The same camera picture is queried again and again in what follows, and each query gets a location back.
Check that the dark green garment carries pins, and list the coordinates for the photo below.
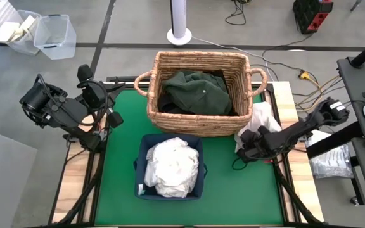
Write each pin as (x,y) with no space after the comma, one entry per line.
(198,95)

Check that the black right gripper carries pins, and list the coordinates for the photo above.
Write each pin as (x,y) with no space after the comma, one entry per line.
(258,142)

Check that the clear plastic bag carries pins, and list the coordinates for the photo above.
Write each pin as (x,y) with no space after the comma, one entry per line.
(331,161)

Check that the black support beam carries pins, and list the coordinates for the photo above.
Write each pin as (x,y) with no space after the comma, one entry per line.
(334,141)

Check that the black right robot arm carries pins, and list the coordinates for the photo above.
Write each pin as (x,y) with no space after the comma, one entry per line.
(312,122)

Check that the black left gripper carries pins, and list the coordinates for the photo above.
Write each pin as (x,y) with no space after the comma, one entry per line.
(93,95)

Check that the clear plastic bin with cardboard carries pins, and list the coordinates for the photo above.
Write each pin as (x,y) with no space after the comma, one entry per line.
(24,47)

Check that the white tower fan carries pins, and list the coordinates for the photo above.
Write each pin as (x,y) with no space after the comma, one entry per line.
(178,19)

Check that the empty clear plastic bin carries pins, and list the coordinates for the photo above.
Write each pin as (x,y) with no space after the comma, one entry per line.
(55,38)

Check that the white cardboard pieces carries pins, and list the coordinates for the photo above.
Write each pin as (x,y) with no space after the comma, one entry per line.
(5,31)

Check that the black and red crate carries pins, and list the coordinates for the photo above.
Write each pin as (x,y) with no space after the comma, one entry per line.
(312,16)

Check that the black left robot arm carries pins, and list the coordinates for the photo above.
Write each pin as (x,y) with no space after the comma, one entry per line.
(59,109)

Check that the navy blue fabric bin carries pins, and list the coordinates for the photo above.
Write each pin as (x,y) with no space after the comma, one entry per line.
(139,177)

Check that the black aluminium table frame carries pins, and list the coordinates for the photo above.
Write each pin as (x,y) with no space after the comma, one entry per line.
(119,78)

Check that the grey side table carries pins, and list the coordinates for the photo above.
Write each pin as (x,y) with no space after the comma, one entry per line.
(360,88)

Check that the black caster wheel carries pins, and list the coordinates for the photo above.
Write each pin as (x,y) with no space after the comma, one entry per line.
(355,200)

